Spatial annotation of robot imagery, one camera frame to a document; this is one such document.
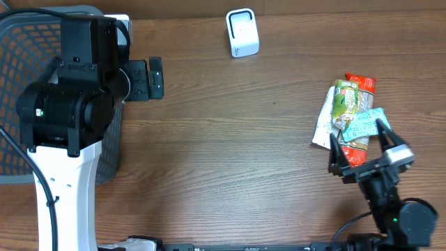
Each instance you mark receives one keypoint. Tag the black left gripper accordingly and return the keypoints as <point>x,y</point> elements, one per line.
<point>155,78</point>

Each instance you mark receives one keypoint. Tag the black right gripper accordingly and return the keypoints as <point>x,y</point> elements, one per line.
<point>336,156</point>

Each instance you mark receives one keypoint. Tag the spaghetti pack red ends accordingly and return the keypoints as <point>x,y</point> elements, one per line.
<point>355,150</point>

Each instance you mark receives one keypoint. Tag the teal wipes packet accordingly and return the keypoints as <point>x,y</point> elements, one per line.
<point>364,124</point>

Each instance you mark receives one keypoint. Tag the white tube gold cap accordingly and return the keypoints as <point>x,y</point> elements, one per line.
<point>324,127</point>

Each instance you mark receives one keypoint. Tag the green snack packet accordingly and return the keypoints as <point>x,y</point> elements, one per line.
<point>345,101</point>

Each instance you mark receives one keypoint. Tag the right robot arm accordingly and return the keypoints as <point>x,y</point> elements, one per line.
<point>403,224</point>

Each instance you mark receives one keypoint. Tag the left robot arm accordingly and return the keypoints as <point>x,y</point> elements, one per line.
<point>63,123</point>

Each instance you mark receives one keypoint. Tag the white barcode scanner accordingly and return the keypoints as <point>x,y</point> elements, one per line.
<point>243,32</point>

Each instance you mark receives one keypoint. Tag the grey plastic shopping basket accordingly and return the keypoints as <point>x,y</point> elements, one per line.
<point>29,42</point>

